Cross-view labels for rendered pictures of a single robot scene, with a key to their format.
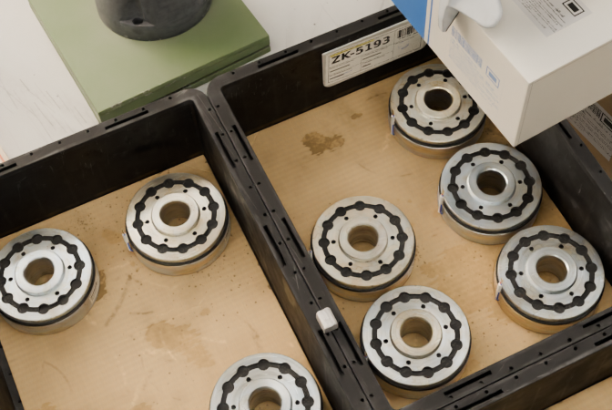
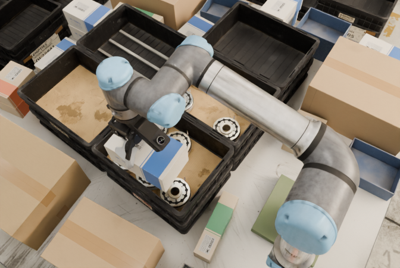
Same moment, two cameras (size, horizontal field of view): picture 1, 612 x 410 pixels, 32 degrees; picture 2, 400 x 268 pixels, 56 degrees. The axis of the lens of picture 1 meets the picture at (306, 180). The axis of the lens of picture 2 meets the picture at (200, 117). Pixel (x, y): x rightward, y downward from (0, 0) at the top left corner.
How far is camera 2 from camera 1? 1.15 m
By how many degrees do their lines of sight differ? 60
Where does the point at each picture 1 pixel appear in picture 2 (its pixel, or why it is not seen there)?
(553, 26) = not seen: hidden behind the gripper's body
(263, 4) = (265, 249)
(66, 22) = not seen: hidden behind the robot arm
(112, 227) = (243, 126)
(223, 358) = (197, 110)
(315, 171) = (201, 163)
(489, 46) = not seen: hidden behind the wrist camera
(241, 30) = (261, 226)
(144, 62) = (282, 198)
